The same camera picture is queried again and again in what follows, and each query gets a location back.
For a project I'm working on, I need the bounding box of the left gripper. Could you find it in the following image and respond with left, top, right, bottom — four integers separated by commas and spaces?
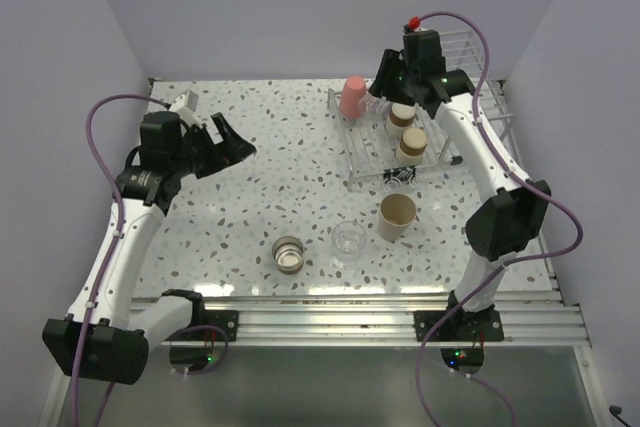
170, 113, 255, 179

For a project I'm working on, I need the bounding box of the steel cup with cork band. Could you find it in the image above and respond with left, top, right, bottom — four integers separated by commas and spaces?
385, 103, 416, 139

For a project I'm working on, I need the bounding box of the small clear glass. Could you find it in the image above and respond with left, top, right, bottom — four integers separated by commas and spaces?
358, 93, 392, 117

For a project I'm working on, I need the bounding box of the pink plastic cup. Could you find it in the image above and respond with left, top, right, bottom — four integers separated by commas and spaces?
339, 76, 367, 119

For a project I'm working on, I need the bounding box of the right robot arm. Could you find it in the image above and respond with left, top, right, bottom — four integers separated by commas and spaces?
369, 28, 550, 340

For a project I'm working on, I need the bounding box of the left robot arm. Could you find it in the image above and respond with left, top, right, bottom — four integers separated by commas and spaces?
42, 111, 256, 385

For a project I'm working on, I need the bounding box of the beige plastic cup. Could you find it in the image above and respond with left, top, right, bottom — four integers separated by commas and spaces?
378, 193, 417, 242

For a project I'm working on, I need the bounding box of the large clear glass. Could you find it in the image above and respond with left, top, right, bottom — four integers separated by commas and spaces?
331, 220, 367, 268

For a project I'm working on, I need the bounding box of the white wire dish rack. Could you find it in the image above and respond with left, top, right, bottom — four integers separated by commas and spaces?
327, 29, 519, 191

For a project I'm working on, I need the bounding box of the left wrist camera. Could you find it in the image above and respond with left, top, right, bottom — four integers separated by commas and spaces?
169, 90, 200, 126

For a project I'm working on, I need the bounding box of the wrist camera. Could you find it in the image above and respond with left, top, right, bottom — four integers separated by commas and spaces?
169, 90, 200, 126
403, 17, 425, 36

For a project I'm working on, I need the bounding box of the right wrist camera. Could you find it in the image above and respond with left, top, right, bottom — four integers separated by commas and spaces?
403, 17, 425, 36

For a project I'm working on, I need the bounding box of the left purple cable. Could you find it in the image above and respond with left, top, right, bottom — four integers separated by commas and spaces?
67, 93, 174, 427

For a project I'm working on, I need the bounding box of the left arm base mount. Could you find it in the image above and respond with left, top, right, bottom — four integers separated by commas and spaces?
167, 310, 239, 377

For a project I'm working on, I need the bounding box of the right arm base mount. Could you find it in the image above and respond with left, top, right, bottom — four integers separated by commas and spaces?
430, 307, 505, 374

